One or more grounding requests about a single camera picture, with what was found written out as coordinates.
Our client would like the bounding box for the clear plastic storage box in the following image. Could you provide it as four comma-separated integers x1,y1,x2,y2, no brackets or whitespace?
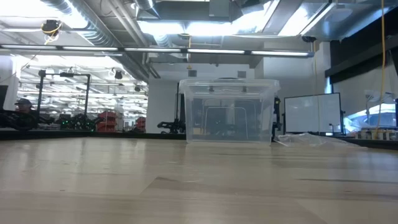
185,90,275,148

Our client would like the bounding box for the crumpled clear plastic bag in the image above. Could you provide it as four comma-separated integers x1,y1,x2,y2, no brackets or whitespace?
275,132,368,149

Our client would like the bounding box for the black background gantry frame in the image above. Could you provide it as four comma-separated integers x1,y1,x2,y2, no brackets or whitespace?
37,70,91,125

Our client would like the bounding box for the large red bin stack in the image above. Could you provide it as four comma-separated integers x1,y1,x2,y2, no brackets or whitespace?
96,110,119,133

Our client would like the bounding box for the person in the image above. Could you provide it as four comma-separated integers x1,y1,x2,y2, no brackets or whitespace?
0,98,39,131

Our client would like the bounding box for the clear lid with black handle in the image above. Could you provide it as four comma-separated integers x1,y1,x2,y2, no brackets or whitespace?
178,78,280,96

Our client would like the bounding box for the long LED light bar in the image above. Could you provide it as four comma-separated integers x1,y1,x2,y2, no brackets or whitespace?
0,44,315,59

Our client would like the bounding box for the black ceiling camera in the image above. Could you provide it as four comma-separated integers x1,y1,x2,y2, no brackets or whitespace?
41,19,62,36

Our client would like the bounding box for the white board with black frame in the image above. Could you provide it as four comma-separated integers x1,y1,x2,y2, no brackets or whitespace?
284,92,344,136

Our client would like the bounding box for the black monitor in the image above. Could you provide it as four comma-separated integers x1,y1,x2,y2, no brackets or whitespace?
0,84,9,110

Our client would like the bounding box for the background robot with green lights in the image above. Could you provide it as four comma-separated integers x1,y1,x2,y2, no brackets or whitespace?
55,113,103,131

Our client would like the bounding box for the small red bin stack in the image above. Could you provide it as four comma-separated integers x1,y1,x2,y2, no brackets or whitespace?
135,116,147,133

